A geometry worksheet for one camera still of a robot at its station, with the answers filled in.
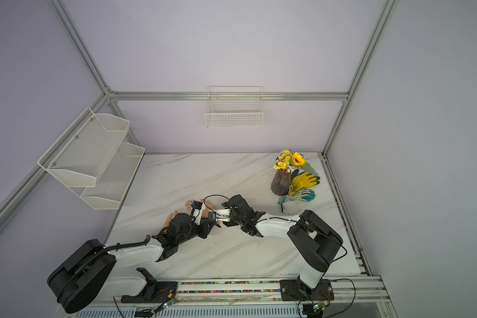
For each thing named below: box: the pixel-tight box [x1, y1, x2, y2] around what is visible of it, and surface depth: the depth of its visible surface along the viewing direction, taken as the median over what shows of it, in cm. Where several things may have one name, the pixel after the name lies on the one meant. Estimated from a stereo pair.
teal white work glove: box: [277, 188, 317, 205], surface depth 102 cm
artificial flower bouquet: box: [273, 148, 307, 173], surface depth 86 cm
